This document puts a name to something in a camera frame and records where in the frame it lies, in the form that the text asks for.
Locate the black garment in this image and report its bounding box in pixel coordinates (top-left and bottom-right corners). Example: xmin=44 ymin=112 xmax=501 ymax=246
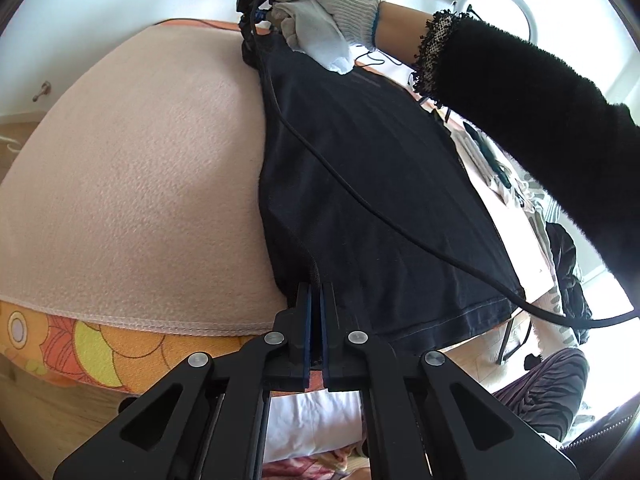
xmin=253 ymin=34 xmax=523 ymax=353

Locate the right forearm black sleeve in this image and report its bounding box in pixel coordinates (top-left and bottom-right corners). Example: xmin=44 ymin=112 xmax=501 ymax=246
xmin=372 ymin=0 xmax=640 ymax=281

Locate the dark clothes pile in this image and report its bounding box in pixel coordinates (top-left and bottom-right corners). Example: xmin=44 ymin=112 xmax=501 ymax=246
xmin=546 ymin=223 xmax=592 ymax=320

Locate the folded clothes stack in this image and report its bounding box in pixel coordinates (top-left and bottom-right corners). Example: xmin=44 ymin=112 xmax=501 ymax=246
xmin=450 ymin=122 xmax=525 ymax=207

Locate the right white gloved hand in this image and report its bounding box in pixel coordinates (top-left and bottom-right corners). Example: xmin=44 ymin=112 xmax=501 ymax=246
xmin=270 ymin=0 xmax=383 ymax=75

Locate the orange floral bedsheet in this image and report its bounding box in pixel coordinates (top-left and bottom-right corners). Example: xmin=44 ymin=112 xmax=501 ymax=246
xmin=1 ymin=302 xmax=250 ymax=394

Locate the pink beige blanket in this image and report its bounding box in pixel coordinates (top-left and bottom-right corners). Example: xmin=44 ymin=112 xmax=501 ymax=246
xmin=1 ymin=25 xmax=286 ymax=336

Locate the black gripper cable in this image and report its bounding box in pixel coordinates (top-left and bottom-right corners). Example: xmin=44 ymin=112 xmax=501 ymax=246
xmin=246 ymin=0 xmax=640 ymax=330

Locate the white ring light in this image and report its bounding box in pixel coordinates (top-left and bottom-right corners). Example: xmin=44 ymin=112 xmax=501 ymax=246
xmin=452 ymin=0 xmax=538 ymax=44

